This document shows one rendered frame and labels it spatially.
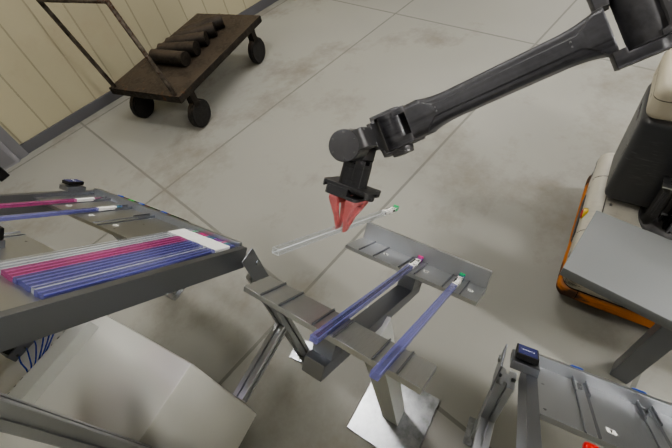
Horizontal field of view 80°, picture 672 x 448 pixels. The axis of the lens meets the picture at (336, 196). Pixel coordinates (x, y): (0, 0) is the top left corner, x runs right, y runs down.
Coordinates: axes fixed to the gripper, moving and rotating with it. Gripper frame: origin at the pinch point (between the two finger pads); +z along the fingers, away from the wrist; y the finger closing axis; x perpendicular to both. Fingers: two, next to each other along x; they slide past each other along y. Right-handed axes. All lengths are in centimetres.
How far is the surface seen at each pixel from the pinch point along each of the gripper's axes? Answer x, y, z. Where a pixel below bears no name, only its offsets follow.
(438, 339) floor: 83, 14, 58
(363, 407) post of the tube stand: 55, 1, 81
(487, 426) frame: 41, 39, 52
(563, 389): 13, 47, 17
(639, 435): 7, 58, 16
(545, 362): 19, 44, 17
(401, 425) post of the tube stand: 56, 15, 80
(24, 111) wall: 70, -299, 37
